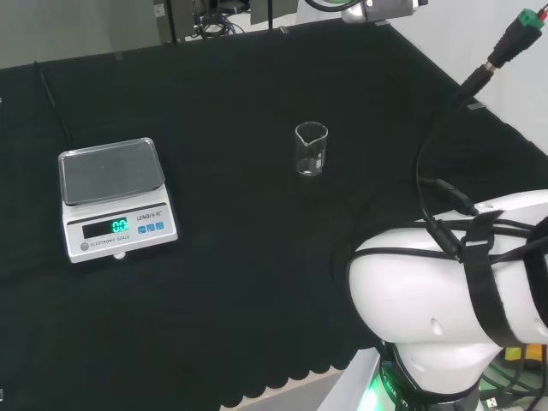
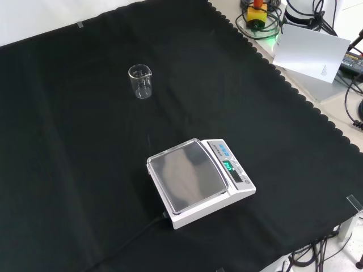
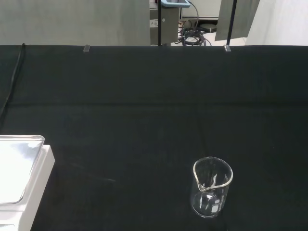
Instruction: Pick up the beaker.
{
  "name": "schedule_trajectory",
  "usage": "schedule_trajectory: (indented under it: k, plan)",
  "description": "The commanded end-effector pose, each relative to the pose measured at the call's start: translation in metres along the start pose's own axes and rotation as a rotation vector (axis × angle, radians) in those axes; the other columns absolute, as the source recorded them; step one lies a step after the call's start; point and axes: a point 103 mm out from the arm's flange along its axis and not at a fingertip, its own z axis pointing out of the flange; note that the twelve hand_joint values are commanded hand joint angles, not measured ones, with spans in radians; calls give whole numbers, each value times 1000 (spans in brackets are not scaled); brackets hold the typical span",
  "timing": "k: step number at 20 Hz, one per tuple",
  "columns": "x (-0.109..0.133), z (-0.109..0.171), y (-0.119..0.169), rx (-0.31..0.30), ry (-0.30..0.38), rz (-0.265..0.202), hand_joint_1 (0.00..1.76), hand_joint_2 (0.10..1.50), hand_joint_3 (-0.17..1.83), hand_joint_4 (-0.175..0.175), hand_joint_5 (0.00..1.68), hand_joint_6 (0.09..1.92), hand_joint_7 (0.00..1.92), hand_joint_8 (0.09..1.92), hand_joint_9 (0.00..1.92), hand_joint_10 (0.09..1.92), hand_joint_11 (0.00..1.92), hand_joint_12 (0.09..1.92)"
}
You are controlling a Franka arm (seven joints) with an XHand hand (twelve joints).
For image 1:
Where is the small clear glass beaker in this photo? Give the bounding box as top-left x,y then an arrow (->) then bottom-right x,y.
294,121 -> 330,176

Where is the black bench cloth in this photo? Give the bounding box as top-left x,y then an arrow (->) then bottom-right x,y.
0,15 -> 548,408

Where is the black cable bundle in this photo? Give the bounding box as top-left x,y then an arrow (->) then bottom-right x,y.
192,0 -> 252,40

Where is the black cable with green connector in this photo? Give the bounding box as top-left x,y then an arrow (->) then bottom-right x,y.
413,7 -> 548,263

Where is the black balance power cable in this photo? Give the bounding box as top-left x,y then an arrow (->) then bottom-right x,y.
33,61 -> 74,143

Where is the yellow stop button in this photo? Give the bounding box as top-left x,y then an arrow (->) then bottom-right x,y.
503,342 -> 548,372

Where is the white electronic balance steel pan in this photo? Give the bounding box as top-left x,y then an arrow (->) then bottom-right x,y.
57,136 -> 179,265

